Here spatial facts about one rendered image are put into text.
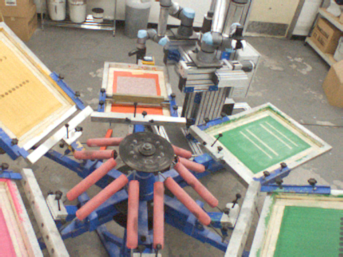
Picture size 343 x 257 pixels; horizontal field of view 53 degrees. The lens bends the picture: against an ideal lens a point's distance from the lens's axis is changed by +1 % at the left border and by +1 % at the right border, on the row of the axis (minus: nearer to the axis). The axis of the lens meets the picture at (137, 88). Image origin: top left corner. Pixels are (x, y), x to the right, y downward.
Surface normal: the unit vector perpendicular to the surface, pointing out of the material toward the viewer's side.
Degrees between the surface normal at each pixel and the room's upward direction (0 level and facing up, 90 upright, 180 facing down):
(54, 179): 0
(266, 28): 90
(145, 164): 0
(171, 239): 0
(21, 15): 91
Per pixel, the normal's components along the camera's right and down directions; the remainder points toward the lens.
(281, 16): 0.02, 0.56
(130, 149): 0.10, -0.82
